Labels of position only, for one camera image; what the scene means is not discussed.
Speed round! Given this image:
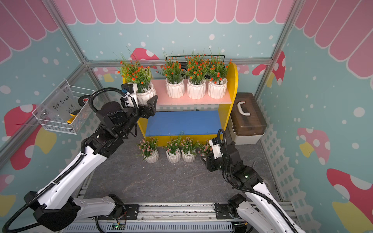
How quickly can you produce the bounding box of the white box with brown lid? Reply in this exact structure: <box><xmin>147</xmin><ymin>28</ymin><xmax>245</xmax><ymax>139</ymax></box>
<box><xmin>227</xmin><ymin>93</ymin><xmax>267</xmax><ymax>145</ymax></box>

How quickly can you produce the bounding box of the orange flower pot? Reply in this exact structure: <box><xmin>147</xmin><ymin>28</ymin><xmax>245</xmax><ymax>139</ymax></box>
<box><xmin>207</xmin><ymin>51</ymin><xmax>231</xmax><ymax>99</ymax></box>
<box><xmin>117</xmin><ymin>53</ymin><xmax>156</xmax><ymax>106</ymax></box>
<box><xmin>159</xmin><ymin>53</ymin><xmax>185</xmax><ymax>99</ymax></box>
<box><xmin>186</xmin><ymin>53</ymin><xmax>210</xmax><ymax>100</ymax></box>

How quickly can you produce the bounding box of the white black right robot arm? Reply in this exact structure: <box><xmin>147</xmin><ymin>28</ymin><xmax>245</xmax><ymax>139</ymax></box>
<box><xmin>202</xmin><ymin>129</ymin><xmax>303</xmax><ymax>233</ymax></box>

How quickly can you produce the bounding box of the black mesh wire basket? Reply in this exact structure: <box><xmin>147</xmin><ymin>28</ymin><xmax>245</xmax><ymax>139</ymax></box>
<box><xmin>181</xmin><ymin>55</ymin><xmax>229</xmax><ymax>84</ymax></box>

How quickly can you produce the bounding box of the pink flower pot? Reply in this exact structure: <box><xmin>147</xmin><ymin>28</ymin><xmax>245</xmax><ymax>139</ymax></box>
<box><xmin>199</xmin><ymin>140</ymin><xmax>213</xmax><ymax>156</ymax></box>
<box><xmin>165</xmin><ymin>134</ymin><xmax>182</xmax><ymax>164</ymax></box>
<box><xmin>138</xmin><ymin>137</ymin><xmax>159</xmax><ymax>164</ymax></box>
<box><xmin>181</xmin><ymin>137</ymin><xmax>200</xmax><ymax>163</ymax></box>

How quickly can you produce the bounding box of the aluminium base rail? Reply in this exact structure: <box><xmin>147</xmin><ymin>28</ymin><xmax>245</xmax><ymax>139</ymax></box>
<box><xmin>66</xmin><ymin>202</ymin><xmax>295</xmax><ymax>233</ymax></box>

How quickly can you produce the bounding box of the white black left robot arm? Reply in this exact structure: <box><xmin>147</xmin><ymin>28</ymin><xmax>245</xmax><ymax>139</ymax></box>
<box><xmin>2</xmin><ymin>87</ymin><xmax>158</xmax><ymax>233</ymax></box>

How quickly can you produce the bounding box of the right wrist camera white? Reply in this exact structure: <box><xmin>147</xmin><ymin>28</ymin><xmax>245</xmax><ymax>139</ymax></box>
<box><xmin>209</xmin><ymin>137</ymin><xmax>223</xmax><ymax>159</ymax></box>

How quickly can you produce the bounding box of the black tape roll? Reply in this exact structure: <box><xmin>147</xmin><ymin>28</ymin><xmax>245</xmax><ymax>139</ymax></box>
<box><xmin>78</xmin><ymin>95</ymin><xmax>90</xmax><ymax>107</ymax></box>

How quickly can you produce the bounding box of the clear wall-mounted wire basket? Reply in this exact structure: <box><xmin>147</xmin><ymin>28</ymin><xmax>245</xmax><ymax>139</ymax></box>
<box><xmin>32</xmin><ymin>80</ymin><xmax>94</xmax><ymax>135</ymax></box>

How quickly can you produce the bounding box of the yellow pink blue wooden rack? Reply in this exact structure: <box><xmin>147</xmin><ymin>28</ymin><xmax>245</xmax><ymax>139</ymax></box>
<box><xmin>138</xmin><ymin>63</ymin><xmax>239</xmax><ymax>146</ymax></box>

